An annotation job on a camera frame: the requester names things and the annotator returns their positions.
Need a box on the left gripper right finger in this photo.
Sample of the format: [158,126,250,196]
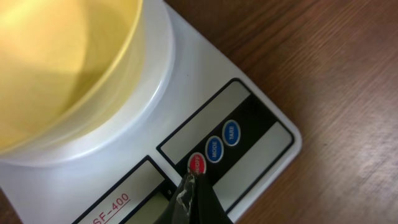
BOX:
[194,174,233,224]

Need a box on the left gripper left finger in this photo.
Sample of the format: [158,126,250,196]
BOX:
[154,171,196,224]

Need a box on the white digital kitchen scale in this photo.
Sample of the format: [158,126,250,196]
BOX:
[1,1,302,223]

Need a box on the yellow plastic bowl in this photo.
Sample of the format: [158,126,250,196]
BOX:
[1,0,145,156]

